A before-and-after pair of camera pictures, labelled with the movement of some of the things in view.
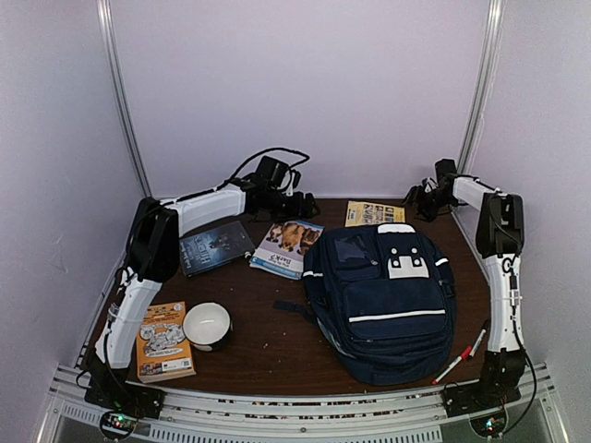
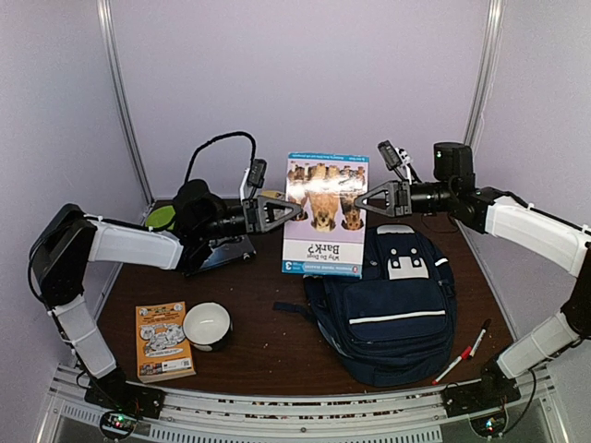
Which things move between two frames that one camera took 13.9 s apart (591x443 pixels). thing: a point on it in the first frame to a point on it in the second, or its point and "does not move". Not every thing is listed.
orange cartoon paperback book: x=163 y=352 does not move
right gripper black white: x=416 y=195 to x=399 y=196
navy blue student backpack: x=383 y=298 does not move
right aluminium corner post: x=483 y=87 does not move
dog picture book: x=282 y=250 to x=328 y=237
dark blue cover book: x=213 y=248 does not move
